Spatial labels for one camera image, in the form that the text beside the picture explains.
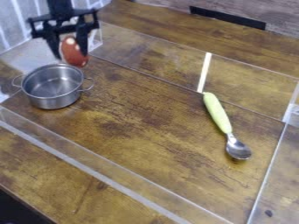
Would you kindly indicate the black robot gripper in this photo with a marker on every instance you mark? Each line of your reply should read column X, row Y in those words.
column 62, row 12

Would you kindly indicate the red plush mushroom toy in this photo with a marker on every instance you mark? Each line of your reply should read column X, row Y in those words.
column 71, row 53

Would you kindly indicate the small silver pot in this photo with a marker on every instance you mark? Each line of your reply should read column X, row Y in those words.
column 54, row 86

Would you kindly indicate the clear acrylic triangular stand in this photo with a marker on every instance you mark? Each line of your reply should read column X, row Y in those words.
column 96, row 40

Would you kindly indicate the clear acrylic front barrier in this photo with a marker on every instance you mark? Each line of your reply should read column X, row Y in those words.
column 157, row 197

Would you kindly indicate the clear acrylic barrier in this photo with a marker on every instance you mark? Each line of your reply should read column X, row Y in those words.
column 277, row 205
column 157, row 197

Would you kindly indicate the clear acrylic right barrier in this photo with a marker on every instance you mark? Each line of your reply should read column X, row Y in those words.
column 277, row 205

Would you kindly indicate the black strip on wall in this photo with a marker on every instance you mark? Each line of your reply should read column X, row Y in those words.
column 229, row 18

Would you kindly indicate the spoon with green handle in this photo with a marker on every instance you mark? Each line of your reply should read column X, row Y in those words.
column 236, row 148

